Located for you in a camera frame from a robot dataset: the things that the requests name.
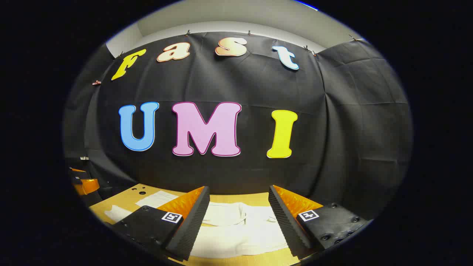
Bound white jeans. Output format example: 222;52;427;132
105;190;289;259

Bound black backdrop cloth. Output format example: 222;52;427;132
63;31;413;222

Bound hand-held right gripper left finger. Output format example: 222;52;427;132
111;186;210;261

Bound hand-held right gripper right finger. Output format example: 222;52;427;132
268;185;372;258

